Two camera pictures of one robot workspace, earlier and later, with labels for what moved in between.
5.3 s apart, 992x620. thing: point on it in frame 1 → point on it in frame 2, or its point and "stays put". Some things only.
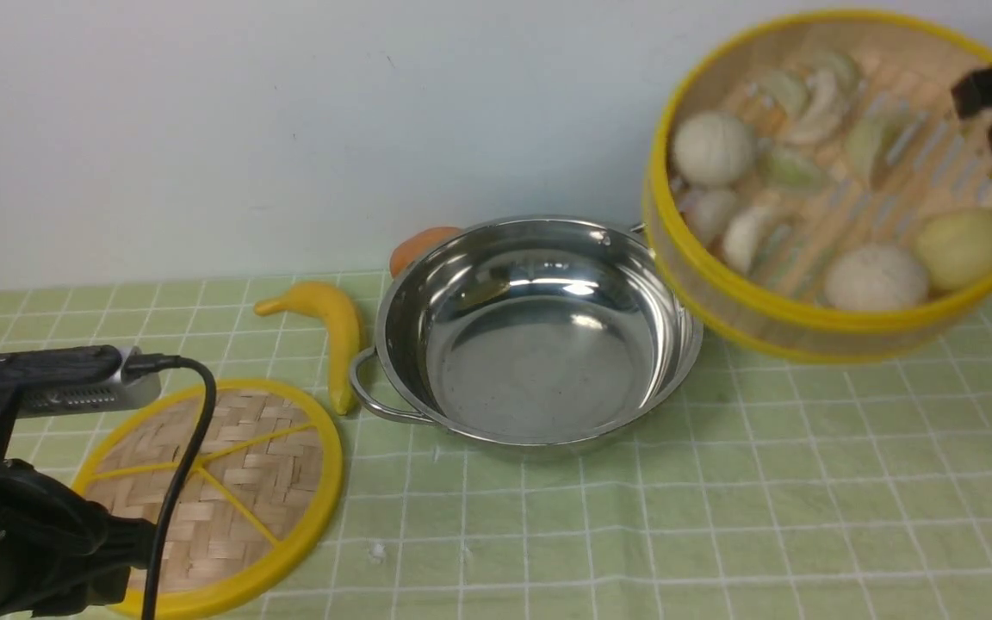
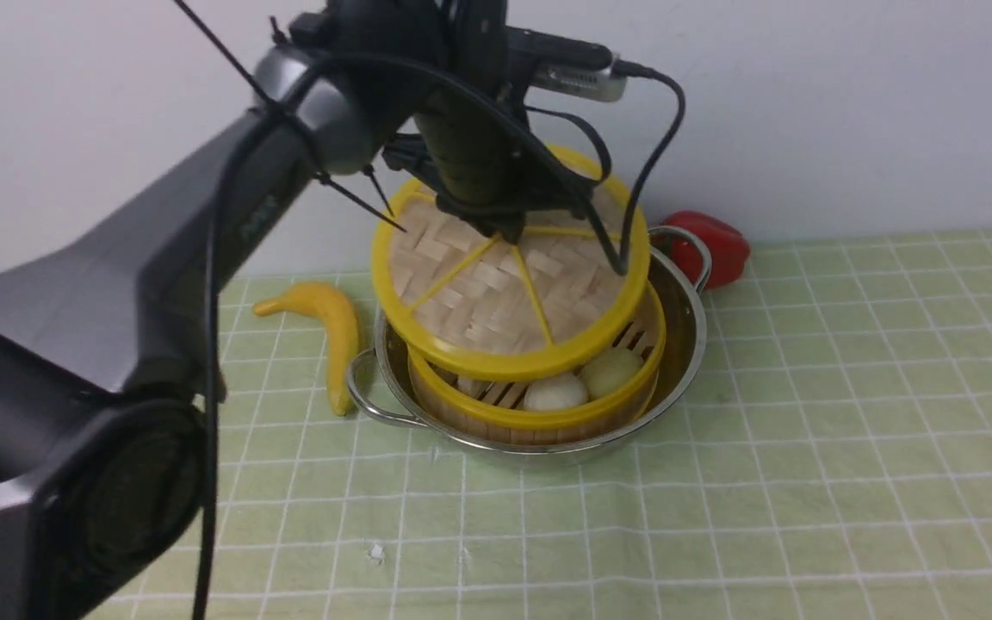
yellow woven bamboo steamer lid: [263, 501] → [500, 308]
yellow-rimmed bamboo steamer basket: [814, 190] → [493, 412]
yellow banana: [332, 300] stays put
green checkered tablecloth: [912, 488] stays put
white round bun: [875, 277] → [560, 391]
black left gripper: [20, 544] → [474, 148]
